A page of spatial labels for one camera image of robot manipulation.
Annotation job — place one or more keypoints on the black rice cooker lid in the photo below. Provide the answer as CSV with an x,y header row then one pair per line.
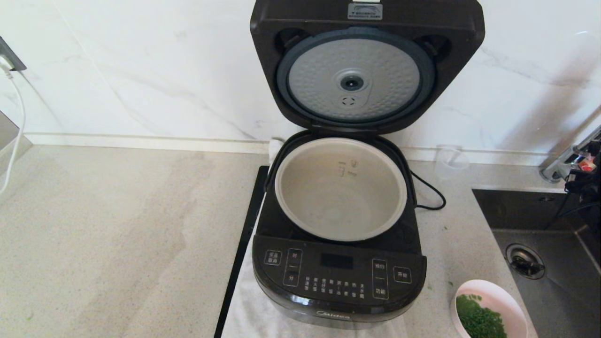
x,y
366,21

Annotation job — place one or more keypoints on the pink bowl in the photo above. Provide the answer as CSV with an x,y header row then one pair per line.
x,y
506,301

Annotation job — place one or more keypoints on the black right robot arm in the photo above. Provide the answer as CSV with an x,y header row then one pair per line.
x,y
587,185

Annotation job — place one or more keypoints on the white inner pot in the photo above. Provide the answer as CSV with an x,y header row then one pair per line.
x,y
338,202

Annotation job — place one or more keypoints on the black rice cooker body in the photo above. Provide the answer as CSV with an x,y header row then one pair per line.
x,y
338,279

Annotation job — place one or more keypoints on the white towel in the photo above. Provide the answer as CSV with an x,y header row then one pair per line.
x,y
249,310

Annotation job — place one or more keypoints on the clear measuring cup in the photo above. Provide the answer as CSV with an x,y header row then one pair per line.
x,y
451,162

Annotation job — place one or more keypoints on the steel sink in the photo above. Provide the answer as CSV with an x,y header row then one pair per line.
x,y
526,211

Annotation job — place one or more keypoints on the chopped green vegetables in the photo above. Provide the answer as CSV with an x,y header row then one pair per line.
x,y
479,320

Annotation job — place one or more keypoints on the metal sink drain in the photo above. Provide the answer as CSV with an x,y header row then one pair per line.
x,y
525,263

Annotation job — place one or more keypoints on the chrome faucet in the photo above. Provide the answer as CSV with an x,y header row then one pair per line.
x,y
556,168

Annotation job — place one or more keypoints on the grey metal panel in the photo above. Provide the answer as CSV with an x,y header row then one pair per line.
x,y
7,135

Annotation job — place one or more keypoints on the dark wall socket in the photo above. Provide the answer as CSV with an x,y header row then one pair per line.
x,y
9,55

